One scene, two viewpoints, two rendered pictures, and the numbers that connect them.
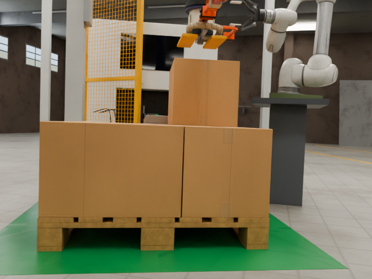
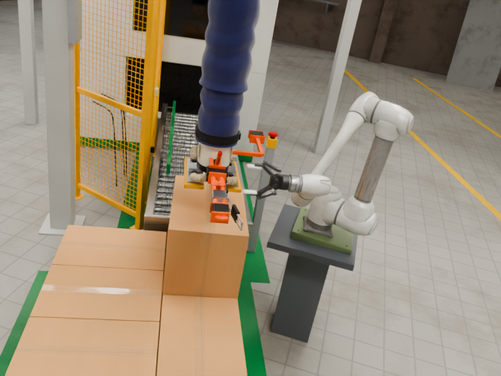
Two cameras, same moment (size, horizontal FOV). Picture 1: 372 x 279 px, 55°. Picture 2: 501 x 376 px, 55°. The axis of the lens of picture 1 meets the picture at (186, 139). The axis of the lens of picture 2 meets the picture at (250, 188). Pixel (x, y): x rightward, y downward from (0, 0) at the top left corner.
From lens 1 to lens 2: 1.68 m
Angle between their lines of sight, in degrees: 24
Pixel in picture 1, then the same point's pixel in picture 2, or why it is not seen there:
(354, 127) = (473, 59)
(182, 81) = (177, 253)
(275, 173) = (285, 308)
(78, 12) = (60, 28)
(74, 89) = (59, 131)
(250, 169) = not seen: outside the picture
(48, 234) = not seen: outside the picture
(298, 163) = (311, 305)
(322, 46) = (366, 192)
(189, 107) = (183, 278)
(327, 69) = (364, 224)
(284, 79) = (314, 214)
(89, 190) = not seen: outside the picture
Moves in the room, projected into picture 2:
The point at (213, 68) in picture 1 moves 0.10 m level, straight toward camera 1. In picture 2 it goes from (215, 242) to (212, 254)
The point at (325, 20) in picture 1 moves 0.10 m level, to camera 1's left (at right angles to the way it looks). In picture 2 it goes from (376, 163) to (358, 160)
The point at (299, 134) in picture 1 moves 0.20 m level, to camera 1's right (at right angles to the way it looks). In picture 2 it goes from (318, 280) to (350, 284)
